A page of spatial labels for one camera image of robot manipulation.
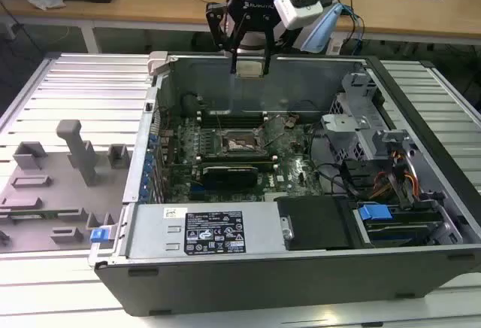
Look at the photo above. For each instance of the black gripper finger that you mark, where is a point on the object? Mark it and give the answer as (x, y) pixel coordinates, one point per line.
(234, 62)
(267, 57)

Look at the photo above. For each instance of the silver CPU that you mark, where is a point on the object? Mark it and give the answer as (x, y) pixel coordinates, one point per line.
(250, 69)

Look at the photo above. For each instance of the metal locking lever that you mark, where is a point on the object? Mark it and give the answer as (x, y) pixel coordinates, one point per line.
(218, 121)
(271, 139)

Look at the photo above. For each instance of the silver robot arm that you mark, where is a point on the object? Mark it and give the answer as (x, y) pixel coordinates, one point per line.
(319, 32)

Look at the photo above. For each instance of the CPU socket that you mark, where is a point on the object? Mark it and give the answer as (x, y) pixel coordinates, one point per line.
(240, 145)

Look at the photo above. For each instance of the wooden desk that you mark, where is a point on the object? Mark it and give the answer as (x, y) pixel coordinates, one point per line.
(150, 8)

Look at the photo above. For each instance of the silver drive cage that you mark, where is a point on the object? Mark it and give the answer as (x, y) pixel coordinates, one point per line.
(349, 128)

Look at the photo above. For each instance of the black graphics card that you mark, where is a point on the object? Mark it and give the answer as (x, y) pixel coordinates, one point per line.
(229, 175)

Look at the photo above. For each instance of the green motherboard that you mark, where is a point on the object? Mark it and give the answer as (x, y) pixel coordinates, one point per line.
(293, 177)

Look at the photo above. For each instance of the black power supply label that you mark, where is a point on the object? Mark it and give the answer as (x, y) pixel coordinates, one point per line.
(214, 234)

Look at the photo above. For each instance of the black plastic shroud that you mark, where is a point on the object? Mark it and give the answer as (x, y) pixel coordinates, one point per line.
(315, 222)

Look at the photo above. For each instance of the silver power supply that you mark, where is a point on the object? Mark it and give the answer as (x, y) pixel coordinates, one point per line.
(158, 226)

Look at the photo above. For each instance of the hard disk in blue carrier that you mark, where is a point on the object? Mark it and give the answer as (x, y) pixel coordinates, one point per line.
(374, 215)

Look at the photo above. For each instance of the black PC case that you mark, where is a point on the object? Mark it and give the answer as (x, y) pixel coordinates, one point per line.
(263, 279)

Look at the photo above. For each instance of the blue case latch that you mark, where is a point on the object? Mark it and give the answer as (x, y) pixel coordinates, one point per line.
(97, 235)

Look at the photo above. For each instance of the grey parts rack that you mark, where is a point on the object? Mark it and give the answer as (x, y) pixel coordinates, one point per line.
(49, 192)

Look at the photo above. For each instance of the green RAM stick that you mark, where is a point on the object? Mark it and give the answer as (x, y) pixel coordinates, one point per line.
(34, 215)

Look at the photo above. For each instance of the blue bracket clip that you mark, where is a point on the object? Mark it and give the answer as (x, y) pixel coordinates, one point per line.
(150, 160)
(152, 140)
(146, 182)
(143, 193)

